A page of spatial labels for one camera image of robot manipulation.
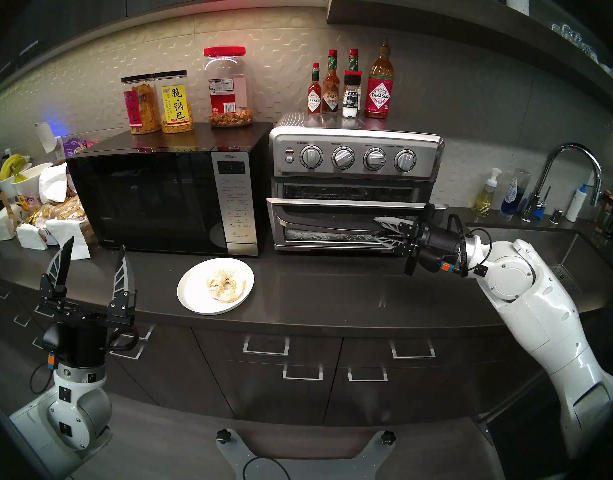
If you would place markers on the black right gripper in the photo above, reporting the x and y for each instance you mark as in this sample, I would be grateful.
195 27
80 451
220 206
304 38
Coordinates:
436 249

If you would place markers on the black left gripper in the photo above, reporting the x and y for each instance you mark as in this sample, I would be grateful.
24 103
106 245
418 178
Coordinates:
81 344

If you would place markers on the glass toaster oven door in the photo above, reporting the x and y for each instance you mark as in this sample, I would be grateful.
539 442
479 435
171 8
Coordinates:
306 204

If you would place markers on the pale bagel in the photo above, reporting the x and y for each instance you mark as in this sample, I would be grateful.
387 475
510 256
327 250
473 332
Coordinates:
236 290

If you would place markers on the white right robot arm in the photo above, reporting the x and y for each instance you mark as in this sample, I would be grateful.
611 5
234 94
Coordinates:
536 304

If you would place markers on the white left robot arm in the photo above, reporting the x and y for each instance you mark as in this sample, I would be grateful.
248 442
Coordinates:
79 409

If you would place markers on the foil lined oven tray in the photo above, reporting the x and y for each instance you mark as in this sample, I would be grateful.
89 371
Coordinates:
331 235

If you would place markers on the silver oven knob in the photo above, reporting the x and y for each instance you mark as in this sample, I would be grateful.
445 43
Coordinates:
311 156
405 160
375 159
343 157

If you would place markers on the black microwave oven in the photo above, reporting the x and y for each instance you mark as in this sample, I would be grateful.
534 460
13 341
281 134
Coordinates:
151 204

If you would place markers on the stainless steel toaster oven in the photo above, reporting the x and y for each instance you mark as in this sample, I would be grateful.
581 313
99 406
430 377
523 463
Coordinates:
356 134

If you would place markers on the large white paper bag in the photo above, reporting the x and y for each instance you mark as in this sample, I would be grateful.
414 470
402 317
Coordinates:
74 241

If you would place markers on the small white paper bag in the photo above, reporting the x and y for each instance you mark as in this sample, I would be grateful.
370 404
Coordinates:
31 236

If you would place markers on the clear bag of bread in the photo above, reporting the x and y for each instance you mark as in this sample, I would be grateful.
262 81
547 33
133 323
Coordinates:
69 209

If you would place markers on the yellow liquid soap dispenser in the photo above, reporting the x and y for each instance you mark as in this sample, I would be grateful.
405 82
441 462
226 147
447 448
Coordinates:
484 201

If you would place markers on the round white plate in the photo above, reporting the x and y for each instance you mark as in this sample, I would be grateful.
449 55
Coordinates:
194 294

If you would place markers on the blue dish soap bottle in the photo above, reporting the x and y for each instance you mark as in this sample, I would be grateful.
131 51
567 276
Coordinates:
511 194

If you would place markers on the large Tabasco sauce bottle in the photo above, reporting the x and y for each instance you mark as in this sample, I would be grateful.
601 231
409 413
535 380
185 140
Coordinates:
379 99

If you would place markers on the purple snack bag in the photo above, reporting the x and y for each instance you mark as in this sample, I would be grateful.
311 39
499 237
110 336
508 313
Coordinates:
74 145

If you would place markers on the black cap salt grinder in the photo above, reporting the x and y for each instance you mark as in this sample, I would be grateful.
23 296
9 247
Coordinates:
351 96

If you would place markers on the yellow banana bunch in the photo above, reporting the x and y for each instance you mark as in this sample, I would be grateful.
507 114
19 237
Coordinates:
11 165

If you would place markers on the medium orange Tabasco bottle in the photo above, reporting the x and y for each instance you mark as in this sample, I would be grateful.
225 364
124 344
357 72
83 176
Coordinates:
331 99

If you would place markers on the small chrome sink button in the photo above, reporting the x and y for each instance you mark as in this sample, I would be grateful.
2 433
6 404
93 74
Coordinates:
556 215

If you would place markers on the small red Tabasco bottle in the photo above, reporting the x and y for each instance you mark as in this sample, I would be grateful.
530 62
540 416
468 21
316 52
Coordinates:
314 101

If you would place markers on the stainless steel sink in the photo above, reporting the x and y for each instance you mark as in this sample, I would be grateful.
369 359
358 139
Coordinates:
571 246

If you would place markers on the white bottle with blue cap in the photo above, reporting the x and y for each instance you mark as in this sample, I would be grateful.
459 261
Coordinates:
575 206

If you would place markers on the green label Tabasco bottle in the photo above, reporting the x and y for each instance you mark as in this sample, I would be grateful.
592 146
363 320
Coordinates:
353 61

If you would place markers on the red label snack jar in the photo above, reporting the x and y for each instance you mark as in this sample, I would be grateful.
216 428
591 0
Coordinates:
136 109

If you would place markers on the chrome gooseneck faucet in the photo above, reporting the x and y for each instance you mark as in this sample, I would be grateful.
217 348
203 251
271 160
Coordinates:
569 147

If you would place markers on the dark lower kitchen cabinet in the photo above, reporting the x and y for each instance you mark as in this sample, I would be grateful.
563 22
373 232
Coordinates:
286 404

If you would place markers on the yellow label snack jar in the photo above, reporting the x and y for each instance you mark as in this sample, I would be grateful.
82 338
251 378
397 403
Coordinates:
175 104

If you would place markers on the brown glass bottle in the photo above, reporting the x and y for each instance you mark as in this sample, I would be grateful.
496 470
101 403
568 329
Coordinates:
608 211

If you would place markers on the large red lid jar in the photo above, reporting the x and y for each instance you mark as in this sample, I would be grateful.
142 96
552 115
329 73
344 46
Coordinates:
226 99

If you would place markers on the black base plate knob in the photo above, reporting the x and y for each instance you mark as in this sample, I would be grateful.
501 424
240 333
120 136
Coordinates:
223 435
388 437

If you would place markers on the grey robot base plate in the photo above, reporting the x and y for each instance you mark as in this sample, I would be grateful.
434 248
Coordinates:
236 459

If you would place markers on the dark wall shelf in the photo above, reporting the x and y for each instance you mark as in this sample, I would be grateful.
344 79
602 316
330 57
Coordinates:
461 21

